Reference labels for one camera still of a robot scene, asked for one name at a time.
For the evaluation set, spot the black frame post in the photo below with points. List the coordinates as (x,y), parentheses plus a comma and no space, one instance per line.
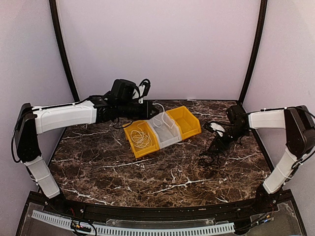
(255,49)
(62,49)

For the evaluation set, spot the right yellow plastic bin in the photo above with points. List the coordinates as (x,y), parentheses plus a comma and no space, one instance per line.
(187,123)

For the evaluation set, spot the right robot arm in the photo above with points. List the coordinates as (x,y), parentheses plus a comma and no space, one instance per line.
(288,132)

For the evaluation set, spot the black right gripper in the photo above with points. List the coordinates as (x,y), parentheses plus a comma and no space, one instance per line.
(218,142)

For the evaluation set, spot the white plastic bin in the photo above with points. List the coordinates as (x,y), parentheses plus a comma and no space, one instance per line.
(165,130)

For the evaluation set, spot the left black frame post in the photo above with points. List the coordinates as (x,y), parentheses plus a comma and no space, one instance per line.
(62,49)

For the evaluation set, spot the black front rail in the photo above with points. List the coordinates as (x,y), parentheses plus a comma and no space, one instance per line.
(236,211)

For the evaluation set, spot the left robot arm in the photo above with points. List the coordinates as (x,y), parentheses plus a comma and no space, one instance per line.
(125,99)

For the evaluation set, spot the white slotted cable duct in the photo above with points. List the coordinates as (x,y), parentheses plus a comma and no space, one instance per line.
(134,228)

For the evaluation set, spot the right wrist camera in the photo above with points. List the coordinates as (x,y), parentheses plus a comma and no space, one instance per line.
(213,126)

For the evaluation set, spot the left yellow plastic bin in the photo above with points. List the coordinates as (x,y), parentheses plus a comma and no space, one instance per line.
(141,138)

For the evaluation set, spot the right black frame post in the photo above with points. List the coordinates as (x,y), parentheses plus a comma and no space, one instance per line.
(255,49)

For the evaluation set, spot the yellow plastic bin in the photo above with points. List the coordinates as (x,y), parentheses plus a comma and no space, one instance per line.
(187,123)
(141,138)

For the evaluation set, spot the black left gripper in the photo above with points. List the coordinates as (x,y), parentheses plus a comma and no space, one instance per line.
(146,113)

